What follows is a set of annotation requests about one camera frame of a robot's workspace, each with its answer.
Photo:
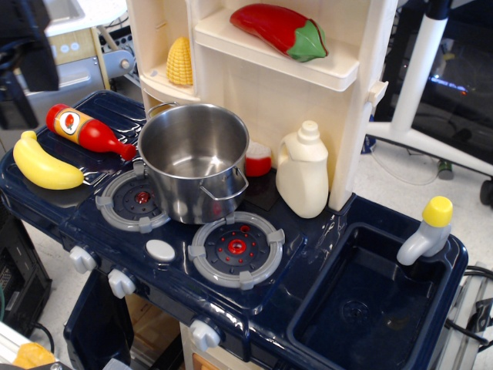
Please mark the cream toy detergent jug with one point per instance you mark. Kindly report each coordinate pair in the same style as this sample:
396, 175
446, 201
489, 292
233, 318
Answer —
302, 177

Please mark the black caster wheel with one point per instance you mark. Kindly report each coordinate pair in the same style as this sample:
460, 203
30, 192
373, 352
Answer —
486, 193

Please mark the right white stove knob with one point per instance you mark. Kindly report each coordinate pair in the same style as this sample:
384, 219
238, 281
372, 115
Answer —
204, 336

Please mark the red white toy cheese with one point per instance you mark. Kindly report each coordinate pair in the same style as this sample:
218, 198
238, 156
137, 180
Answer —
258, 159

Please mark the right grey toy burner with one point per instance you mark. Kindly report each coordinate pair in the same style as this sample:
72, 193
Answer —
239, 251

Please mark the red toy chili pepper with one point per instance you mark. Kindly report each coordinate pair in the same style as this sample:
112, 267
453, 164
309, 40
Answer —
290, 33

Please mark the stainless steel pot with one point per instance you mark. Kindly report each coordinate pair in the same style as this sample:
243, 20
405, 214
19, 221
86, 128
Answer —
195, 159

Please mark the white pipe stand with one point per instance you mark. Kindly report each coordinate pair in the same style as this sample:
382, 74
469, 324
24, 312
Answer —
399, 130

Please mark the cream toy kitchen shelf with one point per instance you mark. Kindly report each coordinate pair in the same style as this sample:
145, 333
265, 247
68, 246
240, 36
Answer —
271, 93

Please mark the black computer case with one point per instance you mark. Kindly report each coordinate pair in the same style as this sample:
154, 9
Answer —
25, 284

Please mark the green can on floor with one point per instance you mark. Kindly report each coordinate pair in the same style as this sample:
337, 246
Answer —
445, 171

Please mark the dark blue toy kitchen counter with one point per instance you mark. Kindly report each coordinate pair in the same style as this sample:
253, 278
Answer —
267, 285

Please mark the red toy ketchup bottle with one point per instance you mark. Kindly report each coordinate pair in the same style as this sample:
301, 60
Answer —
86, 131

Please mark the white stove knob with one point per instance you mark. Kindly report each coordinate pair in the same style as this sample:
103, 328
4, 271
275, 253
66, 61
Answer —
120, 284
204, 336
82, 260

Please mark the yellow toy corn cob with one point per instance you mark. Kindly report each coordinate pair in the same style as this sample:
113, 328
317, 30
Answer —
179, 69

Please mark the middle white stove knob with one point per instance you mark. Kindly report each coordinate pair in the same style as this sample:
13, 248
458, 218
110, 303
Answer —
120, 284

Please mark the left white stove knob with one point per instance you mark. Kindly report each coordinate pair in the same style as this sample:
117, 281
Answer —
82, 260

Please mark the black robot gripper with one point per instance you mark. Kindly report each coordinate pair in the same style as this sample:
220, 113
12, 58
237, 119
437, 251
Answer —
24, 46

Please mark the yellow toy banana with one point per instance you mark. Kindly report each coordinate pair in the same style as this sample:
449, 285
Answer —
41, 168

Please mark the left grey toy burner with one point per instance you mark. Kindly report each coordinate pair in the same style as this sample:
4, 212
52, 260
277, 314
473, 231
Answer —
127, 202

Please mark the grey yellow toy faucet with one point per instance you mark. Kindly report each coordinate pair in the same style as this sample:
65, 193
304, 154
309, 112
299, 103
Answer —
431, 235

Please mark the grey toy dishwasher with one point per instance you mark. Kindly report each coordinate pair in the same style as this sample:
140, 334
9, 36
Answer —
79, 63

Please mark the grey oval button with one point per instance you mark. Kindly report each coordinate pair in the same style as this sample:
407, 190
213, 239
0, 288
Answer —
160, 250

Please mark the grey toy burner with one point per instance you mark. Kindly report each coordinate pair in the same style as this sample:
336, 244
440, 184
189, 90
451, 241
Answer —
239, 251
127, 202

